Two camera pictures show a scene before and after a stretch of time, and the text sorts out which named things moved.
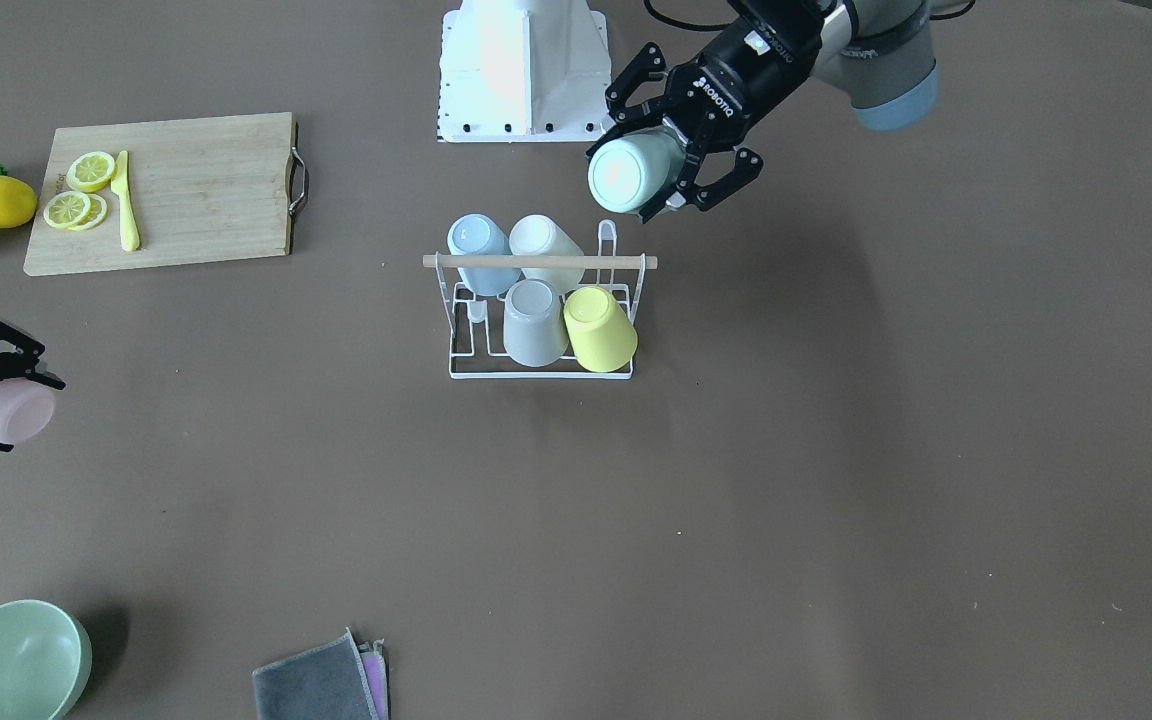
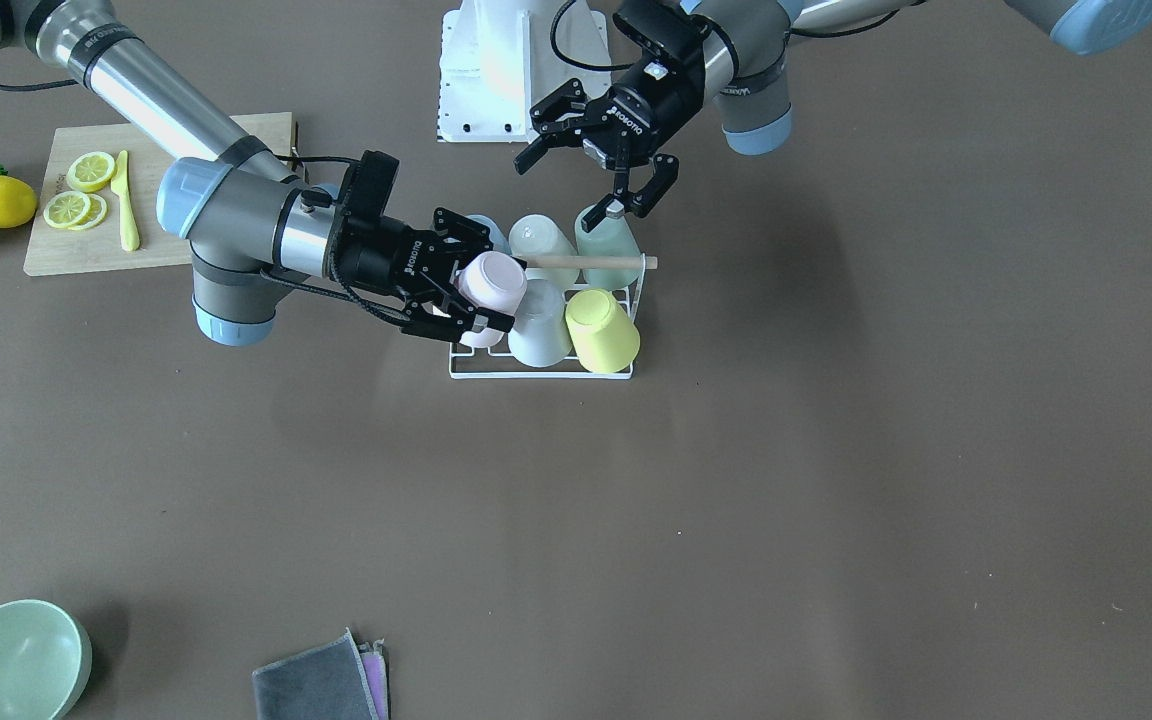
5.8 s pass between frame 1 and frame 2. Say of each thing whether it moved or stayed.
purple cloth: stayed
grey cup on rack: stayed
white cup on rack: stayed
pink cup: moved
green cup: moved
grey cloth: stayed
